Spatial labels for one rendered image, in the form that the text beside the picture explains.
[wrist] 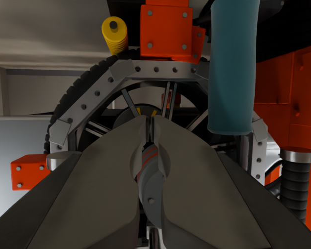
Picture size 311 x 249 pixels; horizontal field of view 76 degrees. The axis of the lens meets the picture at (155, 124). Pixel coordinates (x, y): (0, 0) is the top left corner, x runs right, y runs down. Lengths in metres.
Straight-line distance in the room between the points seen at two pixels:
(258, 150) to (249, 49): 0.28
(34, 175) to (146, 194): 0.29
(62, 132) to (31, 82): 4.43
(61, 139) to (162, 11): 0.37
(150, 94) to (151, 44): 4.02
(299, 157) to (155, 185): 0.22
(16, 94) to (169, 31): 4.67
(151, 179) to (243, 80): 0.24
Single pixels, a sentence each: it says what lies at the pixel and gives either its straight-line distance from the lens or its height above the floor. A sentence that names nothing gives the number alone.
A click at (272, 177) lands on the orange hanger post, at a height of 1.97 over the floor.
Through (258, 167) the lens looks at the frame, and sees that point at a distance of 0.60.
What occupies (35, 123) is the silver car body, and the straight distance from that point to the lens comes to 1.02.
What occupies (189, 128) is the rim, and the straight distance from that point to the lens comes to 0.61.
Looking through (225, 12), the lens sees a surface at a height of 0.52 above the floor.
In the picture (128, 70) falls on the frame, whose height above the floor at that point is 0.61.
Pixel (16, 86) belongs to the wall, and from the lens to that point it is 5.04.
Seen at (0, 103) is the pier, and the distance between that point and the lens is 4.93.
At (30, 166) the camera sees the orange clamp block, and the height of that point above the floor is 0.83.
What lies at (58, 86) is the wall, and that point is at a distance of 4.72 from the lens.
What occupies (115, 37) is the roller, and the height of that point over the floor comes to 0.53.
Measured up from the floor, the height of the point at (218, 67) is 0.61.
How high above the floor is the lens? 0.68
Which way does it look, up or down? 6 degrees up
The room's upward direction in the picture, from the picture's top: 180 degrees counter-clockwise
